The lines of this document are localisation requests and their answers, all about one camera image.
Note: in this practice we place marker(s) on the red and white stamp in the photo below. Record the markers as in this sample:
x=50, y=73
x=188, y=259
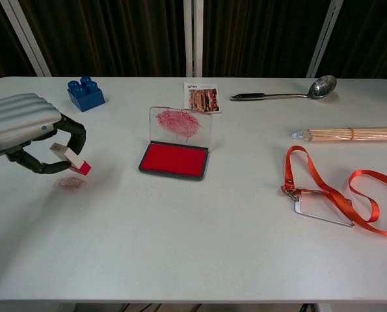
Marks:
x=73, y=158

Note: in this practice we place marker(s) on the bundle of wooden sticks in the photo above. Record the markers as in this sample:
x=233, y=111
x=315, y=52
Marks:
x=352, y=135

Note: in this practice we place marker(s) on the red ink pad clear lid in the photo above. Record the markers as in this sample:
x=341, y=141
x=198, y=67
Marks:
x=174, y=159

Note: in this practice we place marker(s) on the small printed picture card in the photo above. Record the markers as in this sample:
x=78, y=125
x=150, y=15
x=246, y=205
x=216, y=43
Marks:
x=202, y=97

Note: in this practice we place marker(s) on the blue toy building block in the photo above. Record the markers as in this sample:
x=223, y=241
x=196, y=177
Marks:
x=87, y=96

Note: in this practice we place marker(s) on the dark pleated curtain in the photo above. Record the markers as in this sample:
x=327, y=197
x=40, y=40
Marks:
x=115, y=35

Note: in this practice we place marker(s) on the clear badge holder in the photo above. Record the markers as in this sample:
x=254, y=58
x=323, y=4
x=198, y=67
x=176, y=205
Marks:
x=323, y=208

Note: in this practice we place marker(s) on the white metal frame post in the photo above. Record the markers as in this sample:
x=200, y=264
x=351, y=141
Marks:
x=193, y=37
x=325, y=37
x=27, y=35

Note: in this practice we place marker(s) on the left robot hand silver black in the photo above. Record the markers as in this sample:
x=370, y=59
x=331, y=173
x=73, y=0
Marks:
x=17, y=120

